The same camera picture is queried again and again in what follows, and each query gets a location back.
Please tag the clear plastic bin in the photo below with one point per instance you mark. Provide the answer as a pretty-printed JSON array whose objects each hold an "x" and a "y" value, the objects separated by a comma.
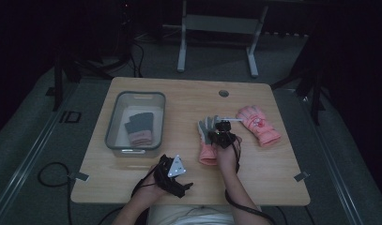
[{"x": 138, "y": 101}]

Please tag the person's white shirt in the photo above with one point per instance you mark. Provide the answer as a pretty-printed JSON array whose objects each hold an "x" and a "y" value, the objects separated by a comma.
[{"x": 195, "y": 217}]

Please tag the white desk frame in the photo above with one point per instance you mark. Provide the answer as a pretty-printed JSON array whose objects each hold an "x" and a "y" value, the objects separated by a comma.
[{"x": 223, "y": 23}]

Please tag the grey table edge clip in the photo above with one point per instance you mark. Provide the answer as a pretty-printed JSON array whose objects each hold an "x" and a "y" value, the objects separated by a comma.
[
  {"x": 80, "y": 176},
  {"x": 302, "y": 176}
]

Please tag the pink padded ski glove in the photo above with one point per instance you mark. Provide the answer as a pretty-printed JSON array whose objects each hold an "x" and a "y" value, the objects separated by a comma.
[
  {"x": 207, "y": 154},
  {"x": 257, "y": 125}
]

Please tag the metal floor rail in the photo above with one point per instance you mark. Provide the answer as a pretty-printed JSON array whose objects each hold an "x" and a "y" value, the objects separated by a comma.
[
  {"x": 26, "y": 162},
  {"x": 335, "y": 175}
]

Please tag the grey table grommet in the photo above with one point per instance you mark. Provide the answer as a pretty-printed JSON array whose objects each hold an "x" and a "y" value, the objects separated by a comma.
[{"x": 223, "y": 93}]

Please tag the person's left hand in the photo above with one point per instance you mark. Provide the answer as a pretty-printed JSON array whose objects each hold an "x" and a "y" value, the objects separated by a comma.
[{"x": 148, "y": 190}]

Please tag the grey and pink knitted glove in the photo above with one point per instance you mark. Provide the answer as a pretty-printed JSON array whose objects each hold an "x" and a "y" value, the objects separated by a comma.
[{"x": 145, "y": 118}]

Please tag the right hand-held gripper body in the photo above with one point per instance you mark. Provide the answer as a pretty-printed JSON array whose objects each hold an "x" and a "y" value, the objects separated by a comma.
[{"x": 223, "y": 139}]

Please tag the grey pink knitted glove with label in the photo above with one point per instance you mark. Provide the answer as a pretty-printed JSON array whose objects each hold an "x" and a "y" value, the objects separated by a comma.
[{"x": 140, "y": 136}]

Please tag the black rectangular floor frame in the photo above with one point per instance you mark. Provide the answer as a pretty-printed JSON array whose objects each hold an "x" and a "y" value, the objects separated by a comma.
[{"x": 62, "y": 116}]

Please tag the black tripod stand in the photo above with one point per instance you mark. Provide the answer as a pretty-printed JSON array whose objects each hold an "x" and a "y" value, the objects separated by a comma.
[{"x": 315, "y": 103}]

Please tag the black metal stand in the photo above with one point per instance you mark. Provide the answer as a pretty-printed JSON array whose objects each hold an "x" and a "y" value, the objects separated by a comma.
[{"x": 58, "y": 84}]

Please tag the person's right hand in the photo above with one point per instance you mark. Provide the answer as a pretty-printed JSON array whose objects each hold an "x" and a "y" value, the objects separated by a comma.
[{"x": 227, "y": 157}]

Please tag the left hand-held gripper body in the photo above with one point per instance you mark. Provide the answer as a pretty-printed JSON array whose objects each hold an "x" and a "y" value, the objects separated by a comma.
[{"x": 176, "y": 167}]

